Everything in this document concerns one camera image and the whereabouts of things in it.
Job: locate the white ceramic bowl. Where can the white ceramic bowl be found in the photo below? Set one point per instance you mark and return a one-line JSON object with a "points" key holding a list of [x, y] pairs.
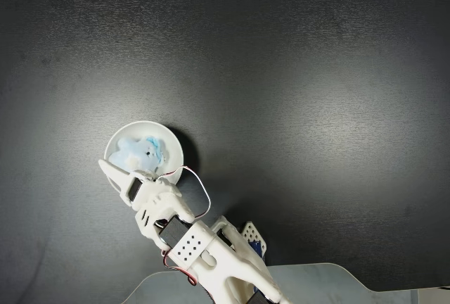
{"points": [[168, 138]]}

